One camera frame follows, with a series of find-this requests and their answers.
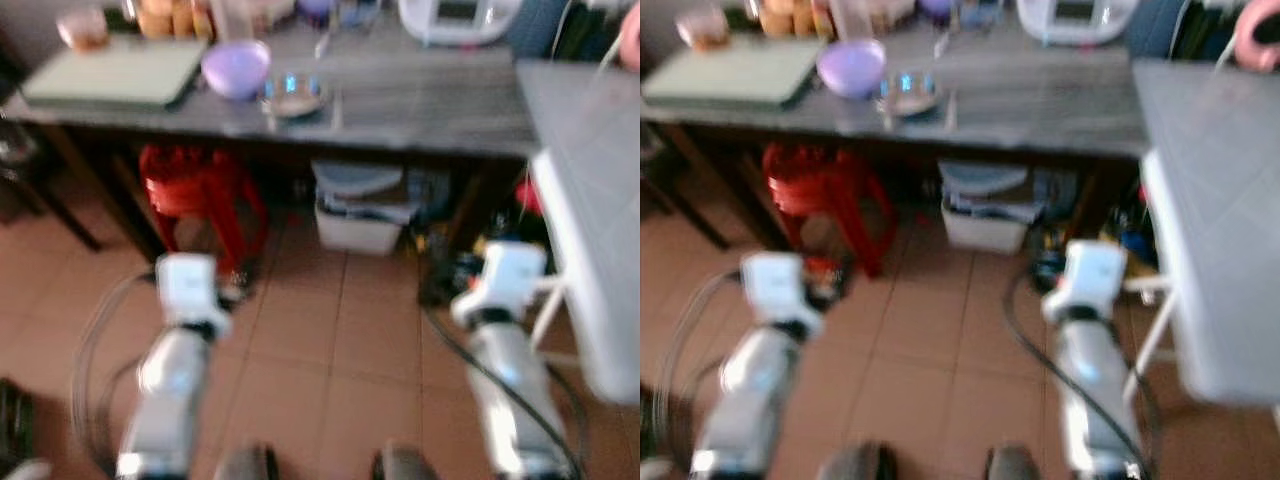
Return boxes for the white folding table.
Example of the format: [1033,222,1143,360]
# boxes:
[515,58,641,406]
[1125,58,1280,406]

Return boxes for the pale green cutting board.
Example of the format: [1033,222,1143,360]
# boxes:
[20,35,209,111]
[642,38,826,109]

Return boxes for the red plastic stool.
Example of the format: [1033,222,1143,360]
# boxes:
[762,143,896,279]
[138,145,269,276]

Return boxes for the pink round desk fan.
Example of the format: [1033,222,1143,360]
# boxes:
[1232,0,1280,73]
[617,3,641,73]

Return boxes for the clear container brown contents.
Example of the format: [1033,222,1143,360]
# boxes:
[675,8,731,51]
[57,8,109,51]

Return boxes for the grey wooden counter table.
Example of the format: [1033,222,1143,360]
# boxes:
[0,0,546,261]
[640,0,1151,251]

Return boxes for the purple plastic bowl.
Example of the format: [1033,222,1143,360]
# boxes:
[200,40,273,101]
[815,40,889,101]

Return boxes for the white rice cooker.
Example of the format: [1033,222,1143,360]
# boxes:
[398,0,523,47]
[1015,0,1141,47]

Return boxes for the white plastic storage bin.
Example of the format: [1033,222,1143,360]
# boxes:
[312,160,421,256]
[938,160,1046,256]

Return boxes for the small metal bowl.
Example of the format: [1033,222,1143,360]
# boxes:
[878,72,946,119]
[262,72,329,119]

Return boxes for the grey robot left foot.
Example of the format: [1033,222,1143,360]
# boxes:
[818,443,896,480]
[215,445,281,480]

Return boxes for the grey robot foot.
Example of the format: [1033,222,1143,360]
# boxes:
[215,445,281,480]
[372,443,441,480]
[818,443,896,480]
[985,445,1046,480]

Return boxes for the grey robot right foot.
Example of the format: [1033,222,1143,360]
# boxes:
[985,445,1046,480]
[372,443,441,480]

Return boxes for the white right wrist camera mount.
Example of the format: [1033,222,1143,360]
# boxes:
[1040,240,1129,323]
[450,240,549,326]

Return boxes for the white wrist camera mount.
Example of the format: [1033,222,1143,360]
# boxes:
[1040,240,1129,323]
[450,240,549,326]
[740,252,826,336]
[155,253,233,336]

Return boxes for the grey left arm cable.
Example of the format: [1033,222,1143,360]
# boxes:
[70,268,161,476]
[655,268,746,476]

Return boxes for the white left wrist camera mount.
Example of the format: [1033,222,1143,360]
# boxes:
[155,253,233,336]
[740,252,826,336]

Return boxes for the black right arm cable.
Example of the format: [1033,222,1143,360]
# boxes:
[1003,260,1166,480]
[420,305,591,480]

